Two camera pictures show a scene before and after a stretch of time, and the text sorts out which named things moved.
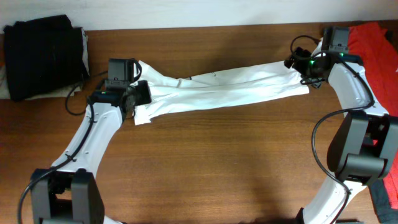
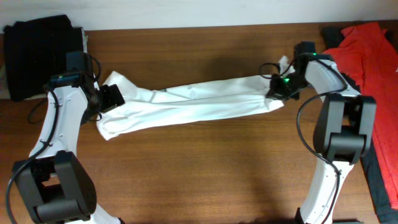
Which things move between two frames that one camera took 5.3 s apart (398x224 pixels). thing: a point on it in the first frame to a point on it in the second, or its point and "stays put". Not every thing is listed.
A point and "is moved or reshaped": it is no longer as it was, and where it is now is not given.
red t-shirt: (369, 42) stays put
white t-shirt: (170, 93) is moved or reshaped
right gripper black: (303, 55) to (275, 91)
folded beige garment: (5, 91) stays put
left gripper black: (145, 95) to (114, 97)
